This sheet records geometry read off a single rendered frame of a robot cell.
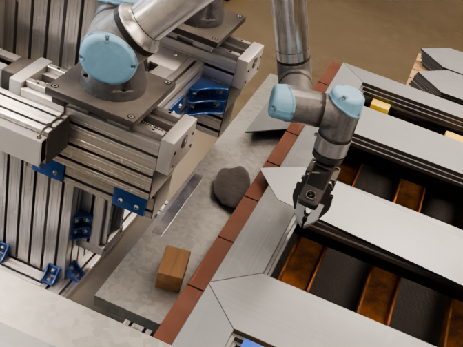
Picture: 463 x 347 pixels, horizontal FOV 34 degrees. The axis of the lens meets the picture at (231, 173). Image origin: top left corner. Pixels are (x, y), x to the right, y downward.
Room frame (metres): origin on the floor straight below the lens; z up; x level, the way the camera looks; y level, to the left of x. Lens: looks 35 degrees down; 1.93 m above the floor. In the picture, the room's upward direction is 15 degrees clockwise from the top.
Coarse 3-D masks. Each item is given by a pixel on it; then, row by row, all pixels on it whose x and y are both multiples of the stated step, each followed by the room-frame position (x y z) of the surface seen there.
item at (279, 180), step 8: (280, 168) 1.63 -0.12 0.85; (288, 168) 1.63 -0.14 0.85; (296, 168) 1.64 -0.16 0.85; (272, 176) 1.58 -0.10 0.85; (280, 176) 1.59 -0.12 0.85; (288, 176) 1.60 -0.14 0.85; (272, 184) 1.55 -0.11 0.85; (280, 184) 1.56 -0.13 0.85; (288, 184) 1.56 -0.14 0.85; (280, 192) 1.52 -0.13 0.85
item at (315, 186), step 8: (312, 168) 1.39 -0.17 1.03; (320, 168) 1.40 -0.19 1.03; (328, 168) 1.40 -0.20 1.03; (312, 176) 1.37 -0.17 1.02; (320, 176) 1.38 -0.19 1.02; (328, 176) 1.38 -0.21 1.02; (312, 184) 1.36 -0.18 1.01; (320, 184) 1.36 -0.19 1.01; (304, 192) 1.34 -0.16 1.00; (312, 192) 1.33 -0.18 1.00; (320, 192) 1.34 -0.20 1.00; (304, 200) 1.32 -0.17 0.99; (312, 200) 1.32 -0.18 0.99; (312, 208) 1.32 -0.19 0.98
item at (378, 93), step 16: (384, 96) 2.21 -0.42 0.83; (400, 96) 2.21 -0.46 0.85; (416, 112) 2.18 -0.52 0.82; (432, 112) 2.18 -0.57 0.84; (352, 144) 1.89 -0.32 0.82; (368, 144) 1.88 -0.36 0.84; (400, 160) 1.86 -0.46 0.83; (416, 160) 1.86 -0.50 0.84; (432, 176) 1.84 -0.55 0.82; (448, 176) 1.83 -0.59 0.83; (400, 208) 1.59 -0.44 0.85; (320, 224) 1.45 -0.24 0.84; (448, 224) 1.57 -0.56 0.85; (288, 240) 1.38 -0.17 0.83; (352, 240) 1.44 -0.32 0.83; (272, 256) 1.29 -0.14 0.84; (384, 256) 1.41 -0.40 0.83; (272, 272) 1.26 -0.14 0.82; (416, 272) 1.40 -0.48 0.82; (432, 272) 1.40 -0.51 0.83; (240, 336) 1.04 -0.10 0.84
